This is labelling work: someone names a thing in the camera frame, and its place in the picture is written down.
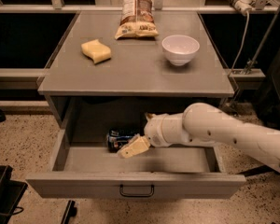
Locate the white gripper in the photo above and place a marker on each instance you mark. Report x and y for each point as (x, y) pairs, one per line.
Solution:
(154, 130)

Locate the blue pepsi can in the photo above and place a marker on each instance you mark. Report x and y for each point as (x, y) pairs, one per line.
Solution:
(117, 138)

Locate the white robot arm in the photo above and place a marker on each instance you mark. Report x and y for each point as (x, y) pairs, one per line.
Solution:
(204, 125)

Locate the open grey drawer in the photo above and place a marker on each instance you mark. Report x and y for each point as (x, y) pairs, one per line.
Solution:
(88, 170)

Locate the grey cabinet counter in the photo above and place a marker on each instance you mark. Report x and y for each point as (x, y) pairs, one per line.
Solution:
(137, 67)

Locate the black caster foot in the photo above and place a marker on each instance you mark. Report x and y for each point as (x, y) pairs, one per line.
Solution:
(70, 211)

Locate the white bowl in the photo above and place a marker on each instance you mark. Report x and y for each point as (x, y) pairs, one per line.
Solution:
(179, 49)

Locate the yellow sponge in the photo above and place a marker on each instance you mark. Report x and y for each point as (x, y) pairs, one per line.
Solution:
(97, 51)

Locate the chip bag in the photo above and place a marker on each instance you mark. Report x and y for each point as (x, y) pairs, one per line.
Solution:
(136, 20)

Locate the black office chair base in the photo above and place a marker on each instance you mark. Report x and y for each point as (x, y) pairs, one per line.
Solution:
(263, 169)

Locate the black bin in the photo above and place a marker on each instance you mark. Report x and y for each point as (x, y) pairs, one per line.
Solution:
(11, 192)

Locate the white power strip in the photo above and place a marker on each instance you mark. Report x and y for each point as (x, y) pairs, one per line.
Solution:
(242, 6)

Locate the black drawer handle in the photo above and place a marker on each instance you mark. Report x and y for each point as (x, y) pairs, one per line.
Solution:
(136, 191)

